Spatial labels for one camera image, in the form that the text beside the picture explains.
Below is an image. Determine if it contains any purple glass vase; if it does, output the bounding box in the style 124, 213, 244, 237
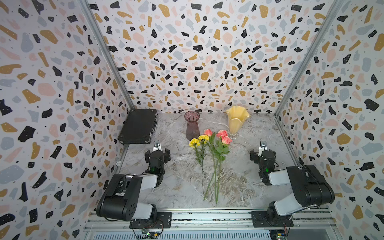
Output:
185, 111, 200, 141

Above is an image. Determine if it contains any right aluminium frame post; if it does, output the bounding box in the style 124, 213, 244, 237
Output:
274, 0, 344, 119

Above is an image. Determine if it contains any pink rose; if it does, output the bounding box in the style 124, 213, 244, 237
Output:
214, 130, 232, 204
204, 129, 216, 200
215, 136, 232, 204

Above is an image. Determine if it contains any black briefcase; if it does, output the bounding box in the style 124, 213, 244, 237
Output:
118, 109, 158, 145

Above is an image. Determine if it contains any circuit board right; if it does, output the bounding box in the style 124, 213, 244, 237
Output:
270, 230, 286, 240

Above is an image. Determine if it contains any aluminium frame post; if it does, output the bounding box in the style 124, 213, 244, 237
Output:
78, 0, 135, 111
274, 0, 344, 119

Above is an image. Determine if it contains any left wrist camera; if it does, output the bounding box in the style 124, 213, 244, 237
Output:
153, 141, 162, 152

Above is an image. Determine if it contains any green circuit board left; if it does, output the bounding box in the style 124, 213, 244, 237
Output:
142, 229, 159, 240

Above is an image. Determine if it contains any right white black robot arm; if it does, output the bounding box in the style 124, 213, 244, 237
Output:
250, 146, 335, 228

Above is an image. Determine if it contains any yellow carnation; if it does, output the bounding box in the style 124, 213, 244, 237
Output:
198, 135, 209, 167
189, 135, 209, 193

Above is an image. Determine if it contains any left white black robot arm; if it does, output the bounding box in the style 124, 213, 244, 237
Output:
96, 149, 171, 225

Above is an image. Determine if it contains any left aluminium frame post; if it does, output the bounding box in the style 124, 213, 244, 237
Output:
78, 0, 135, 111

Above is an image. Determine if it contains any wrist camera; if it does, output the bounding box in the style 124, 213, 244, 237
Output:
153, 141, 162, 152
259, 141, 268, 152

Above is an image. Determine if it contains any yellow ruffled glass vase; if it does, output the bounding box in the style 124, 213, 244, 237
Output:
226, 106, 250, 139

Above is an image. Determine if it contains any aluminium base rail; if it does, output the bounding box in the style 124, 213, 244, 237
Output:
85, 208, 342, 240

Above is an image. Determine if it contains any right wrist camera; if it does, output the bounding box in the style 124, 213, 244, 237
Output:
259, 141, 268, 152

